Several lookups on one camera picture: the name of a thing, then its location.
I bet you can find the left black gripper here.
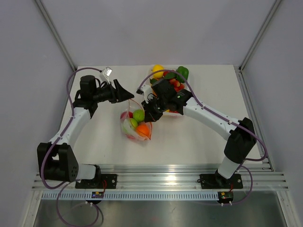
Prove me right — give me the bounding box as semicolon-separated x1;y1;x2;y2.
92;79;134;104

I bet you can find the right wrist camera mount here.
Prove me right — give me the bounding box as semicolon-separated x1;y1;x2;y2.
136;85;152;96

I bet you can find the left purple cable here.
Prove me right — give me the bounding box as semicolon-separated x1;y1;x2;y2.
40;67;104;225

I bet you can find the clear zip top bag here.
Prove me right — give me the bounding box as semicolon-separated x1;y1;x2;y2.
120;99;152;142

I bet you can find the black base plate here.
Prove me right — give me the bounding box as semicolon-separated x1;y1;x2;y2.
197;174;243;189
75;174;117;189

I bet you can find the green apple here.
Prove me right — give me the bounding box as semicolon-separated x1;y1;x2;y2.
129;118;138;130

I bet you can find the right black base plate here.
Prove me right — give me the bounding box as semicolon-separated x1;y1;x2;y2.
197;174;243;189

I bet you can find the green bell pepper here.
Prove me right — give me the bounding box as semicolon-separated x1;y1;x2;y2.
176;66;189;83

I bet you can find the red strawberry bunch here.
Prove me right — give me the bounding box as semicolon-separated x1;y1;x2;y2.
167;77;185;92

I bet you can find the green lime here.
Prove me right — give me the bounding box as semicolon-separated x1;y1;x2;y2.
133;109;145;122

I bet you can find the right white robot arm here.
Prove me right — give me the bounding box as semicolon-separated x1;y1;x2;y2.
136;79;257;188

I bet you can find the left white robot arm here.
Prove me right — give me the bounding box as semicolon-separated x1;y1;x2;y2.
37;75;134;190

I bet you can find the green leaf with stem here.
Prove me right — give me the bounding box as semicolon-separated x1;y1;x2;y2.
150;71;177;84

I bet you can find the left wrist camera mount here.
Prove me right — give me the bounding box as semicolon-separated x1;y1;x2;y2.
99;67;112;84

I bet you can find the orange fruit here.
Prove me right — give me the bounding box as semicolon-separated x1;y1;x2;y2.
135;124;150;138

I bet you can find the purple cable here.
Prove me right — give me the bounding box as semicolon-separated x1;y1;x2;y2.
40;67;104;225
136;70;268;206

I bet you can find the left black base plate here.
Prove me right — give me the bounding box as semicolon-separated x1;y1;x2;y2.
75;174;117;189

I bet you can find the yellow lemon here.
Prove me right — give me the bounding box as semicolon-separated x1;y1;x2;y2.
152;64;164;79

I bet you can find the white slotted cable duct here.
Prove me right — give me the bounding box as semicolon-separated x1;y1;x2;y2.
42;191;219;201

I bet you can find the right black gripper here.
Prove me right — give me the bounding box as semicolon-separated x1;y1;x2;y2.
142;96;169;122

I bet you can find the white plastic basket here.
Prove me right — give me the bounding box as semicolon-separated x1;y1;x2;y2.
142;64;193;118

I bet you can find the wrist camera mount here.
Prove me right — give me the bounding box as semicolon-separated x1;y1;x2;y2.
136;85;152;96
99;67;112;84

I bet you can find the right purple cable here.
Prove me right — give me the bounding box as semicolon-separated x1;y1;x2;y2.
136;70;268;206

